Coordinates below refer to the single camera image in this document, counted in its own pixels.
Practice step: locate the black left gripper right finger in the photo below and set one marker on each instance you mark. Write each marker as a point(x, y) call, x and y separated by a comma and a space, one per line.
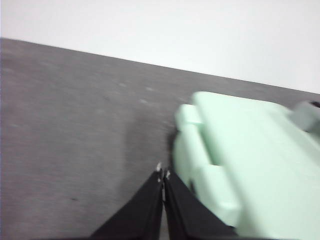
point(190, 215)

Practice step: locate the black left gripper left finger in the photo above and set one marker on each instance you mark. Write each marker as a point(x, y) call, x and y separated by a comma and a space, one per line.
point(140, 212)

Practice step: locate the mint green hinged griddle lid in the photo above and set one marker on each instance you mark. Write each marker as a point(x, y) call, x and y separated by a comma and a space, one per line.
point(262, 162)

